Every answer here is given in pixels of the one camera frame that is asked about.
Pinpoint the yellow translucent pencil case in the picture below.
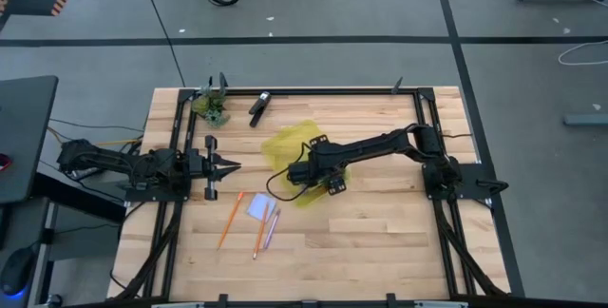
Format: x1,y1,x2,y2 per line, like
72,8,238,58
259,119,353,208

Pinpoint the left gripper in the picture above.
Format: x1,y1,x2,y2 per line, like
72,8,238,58
187,134,242,202

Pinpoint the small potted succulent plant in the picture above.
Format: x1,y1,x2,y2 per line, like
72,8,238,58
191,84,233,129

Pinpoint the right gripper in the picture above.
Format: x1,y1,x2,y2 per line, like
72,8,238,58
287,135,353,197

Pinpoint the white floor cable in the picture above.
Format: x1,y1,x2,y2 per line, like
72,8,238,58
557,39,608,67

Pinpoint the silver frame bracket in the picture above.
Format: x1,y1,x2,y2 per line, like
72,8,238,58
151,301,205,308
413,300,469,308

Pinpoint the purple pencil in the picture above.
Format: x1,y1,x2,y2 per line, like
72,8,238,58
262,207,282,251

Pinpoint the blue sticky note pad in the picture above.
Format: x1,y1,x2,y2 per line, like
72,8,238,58
245,192,278,223

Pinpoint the yellow cable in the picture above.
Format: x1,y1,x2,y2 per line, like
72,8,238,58
47,125,144,148

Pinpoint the thin black cable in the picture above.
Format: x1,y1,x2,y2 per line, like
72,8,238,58
48,117,144,132

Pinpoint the black hole punch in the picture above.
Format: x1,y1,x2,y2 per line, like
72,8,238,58
248,90,273,129

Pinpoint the black frame handle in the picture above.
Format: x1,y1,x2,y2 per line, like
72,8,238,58
476,178,510,197

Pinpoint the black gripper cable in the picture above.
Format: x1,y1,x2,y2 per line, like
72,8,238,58
265,142,315,203

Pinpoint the black computer mouse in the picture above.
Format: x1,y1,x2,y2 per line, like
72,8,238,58
0,245,37,298

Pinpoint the dark grey desk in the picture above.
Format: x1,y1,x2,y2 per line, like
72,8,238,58
0,75,59,204

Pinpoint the orange pencil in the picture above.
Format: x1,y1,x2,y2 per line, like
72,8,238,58
252,202,271,260
216,191,245,251

